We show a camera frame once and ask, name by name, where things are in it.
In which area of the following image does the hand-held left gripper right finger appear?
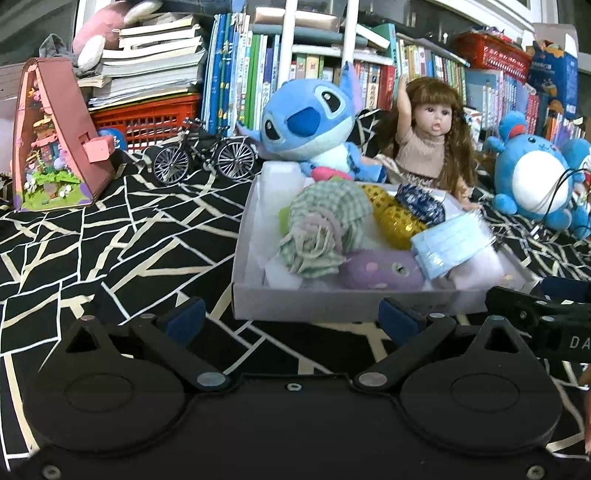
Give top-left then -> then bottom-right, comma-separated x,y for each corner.
352,296 -> 542,394

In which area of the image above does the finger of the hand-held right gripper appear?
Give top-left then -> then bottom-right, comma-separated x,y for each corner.
539,276 -> 591,304
484,285 -> 556,327

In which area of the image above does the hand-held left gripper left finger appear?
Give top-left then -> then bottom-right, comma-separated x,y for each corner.
61,296 -> 231,394

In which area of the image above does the purple plush toy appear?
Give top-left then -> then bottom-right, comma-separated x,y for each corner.
342,249 -> 426,292

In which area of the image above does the light blue face mask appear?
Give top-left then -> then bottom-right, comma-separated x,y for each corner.
410,213 -> 490,281

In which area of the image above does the white cardboard box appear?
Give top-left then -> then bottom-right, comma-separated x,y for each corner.
231,161 -> 541,324

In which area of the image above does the gold sequin plush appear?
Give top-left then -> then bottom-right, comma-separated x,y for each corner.
360,184 -> 430,251

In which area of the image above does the blue floral cloth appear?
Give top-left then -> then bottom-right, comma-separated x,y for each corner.
394,183 -> 446,227

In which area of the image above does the green checked cloth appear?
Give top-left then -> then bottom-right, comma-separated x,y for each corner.
277,179 -> 374,279

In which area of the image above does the green and pink cloth toy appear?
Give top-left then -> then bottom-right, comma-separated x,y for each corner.
278,167 -> 354,229

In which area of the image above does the white foam block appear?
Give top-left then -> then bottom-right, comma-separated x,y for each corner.
256,161 -> 308,217

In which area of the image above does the black white patterned blanket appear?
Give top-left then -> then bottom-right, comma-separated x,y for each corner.
0,108 -> 591,457

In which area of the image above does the blue round plush toy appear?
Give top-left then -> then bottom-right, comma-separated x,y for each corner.
482,111 -> 583,230

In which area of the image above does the blue white plush toy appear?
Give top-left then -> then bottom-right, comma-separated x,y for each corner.
561,137 -> 591,241

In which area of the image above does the miniature black bicycle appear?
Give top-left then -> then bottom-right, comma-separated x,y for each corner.
152,117 -> 258,185

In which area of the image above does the blue ball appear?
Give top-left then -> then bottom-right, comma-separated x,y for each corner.
99,128 -> 129,152

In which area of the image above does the brown-haired doll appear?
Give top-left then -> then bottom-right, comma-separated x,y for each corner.
374,74 -> 485,213

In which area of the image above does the red plastic basket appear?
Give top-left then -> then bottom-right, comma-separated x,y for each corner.
90,93 -> 202,152
455,31 -> 532,70

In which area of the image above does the blue printed carton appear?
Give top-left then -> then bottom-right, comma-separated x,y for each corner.
526,23 -> 580,118

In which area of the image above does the pink triangular dollhouse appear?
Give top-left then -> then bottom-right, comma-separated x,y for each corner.
10,58 -> 116,212

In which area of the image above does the blue alien plush toy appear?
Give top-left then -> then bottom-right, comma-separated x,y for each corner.
235,60 -> 389,183

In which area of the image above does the stack of books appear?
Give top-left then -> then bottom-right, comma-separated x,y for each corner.
76,13 -> 207,109

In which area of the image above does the row of upright books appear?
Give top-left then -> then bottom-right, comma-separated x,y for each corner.
201,11 -> 591,148

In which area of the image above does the white paper board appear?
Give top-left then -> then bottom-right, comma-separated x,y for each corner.
0,99 -> 21,174

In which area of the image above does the pink plush toy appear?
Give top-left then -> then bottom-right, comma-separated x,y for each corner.
73,0 -> 162,72

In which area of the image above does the silver metallic box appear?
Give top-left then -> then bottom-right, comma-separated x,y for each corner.
253,7 -> 342,33

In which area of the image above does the black cable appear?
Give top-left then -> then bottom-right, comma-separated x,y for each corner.
531,168 -> 591,236

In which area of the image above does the white pipe frame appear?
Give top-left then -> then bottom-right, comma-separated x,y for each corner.
279,0 -> 382,86

